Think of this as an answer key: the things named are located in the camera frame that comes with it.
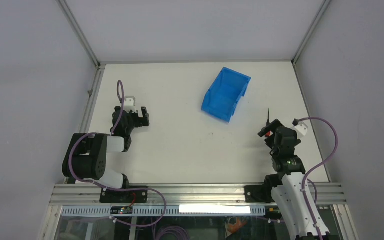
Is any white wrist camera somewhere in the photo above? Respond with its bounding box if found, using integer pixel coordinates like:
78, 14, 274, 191
292, 119, 309, 139
123, 96, 137, 113

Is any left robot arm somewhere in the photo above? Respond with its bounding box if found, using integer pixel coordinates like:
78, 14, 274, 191
62, 106, 150, 203

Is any small green circuit board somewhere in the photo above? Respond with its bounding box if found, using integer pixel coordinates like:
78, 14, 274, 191
110, 206, 134, 215

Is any coiled purple cable below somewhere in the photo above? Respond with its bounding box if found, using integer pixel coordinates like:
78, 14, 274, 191
152, 225, 191, 240

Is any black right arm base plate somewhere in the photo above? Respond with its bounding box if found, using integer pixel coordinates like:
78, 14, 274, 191
244, 185, 273, 204

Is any blue plastic bin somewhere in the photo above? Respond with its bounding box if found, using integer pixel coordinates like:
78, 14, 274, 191
201, 67, 252, 123

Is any orange object below table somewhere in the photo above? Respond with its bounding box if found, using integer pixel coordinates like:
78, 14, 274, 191
225, 216, 248, 237

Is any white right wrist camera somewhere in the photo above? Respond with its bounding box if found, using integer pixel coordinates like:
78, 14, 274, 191
292, 119, 309, 139

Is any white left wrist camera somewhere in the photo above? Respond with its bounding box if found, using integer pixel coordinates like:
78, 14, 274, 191
123, 96, 137, 113

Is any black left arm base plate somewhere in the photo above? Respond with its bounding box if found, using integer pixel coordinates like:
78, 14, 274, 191
99, 186, 148, 204

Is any red handled screwdriver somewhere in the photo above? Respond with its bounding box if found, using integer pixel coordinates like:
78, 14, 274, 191
264, 108, 271, 138

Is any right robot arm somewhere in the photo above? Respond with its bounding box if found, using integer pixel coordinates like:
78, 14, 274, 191
258, 119, 333, 240

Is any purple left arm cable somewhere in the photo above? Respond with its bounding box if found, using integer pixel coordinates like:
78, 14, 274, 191
67, 80, 167, 228

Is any white slotted cable duct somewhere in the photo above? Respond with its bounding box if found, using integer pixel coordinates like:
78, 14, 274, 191
61, 204, 266, 218

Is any aluminium front rail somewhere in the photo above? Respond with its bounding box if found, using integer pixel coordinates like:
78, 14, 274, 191
48, 182, 348, 207

